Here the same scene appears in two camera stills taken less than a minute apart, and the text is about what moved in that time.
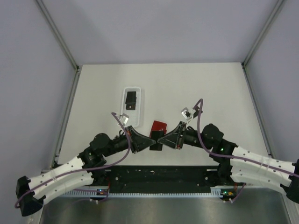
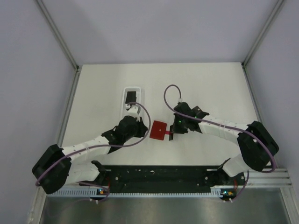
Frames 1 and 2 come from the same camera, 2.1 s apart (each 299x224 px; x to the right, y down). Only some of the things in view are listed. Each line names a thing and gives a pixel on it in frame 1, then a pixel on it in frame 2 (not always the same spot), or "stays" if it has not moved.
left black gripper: (137, 140) -> (142, 129)
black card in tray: (131, 97) stays
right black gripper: (168, 140) -> (176, 129)
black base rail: (161, 179) stays
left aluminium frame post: (58, 34) stays
